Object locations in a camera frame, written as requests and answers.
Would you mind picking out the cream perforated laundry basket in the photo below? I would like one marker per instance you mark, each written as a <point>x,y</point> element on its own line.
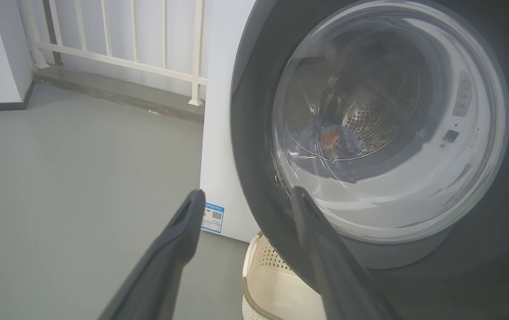
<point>276,293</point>

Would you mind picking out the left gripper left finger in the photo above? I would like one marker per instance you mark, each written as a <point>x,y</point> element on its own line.
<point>165,266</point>

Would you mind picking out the blue energy label sticker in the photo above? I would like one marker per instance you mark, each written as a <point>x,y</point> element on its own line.
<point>213,218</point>

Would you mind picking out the white front-load washing machine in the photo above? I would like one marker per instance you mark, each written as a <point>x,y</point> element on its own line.
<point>223,133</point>

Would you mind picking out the blue bear print garment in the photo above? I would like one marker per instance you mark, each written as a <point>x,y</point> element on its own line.
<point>330,140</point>

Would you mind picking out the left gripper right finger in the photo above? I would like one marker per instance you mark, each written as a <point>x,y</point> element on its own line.
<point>339,275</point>

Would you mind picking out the stainless steel drum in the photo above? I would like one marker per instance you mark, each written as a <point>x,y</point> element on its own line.
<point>379,111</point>

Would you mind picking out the dark grey round glass door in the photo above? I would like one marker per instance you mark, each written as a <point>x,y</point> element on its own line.
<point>254,133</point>

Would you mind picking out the white metal railing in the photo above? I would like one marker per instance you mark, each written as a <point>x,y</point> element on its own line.
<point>117,60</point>

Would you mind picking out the grey warning sticker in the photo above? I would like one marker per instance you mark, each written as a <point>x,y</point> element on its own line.
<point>462,94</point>

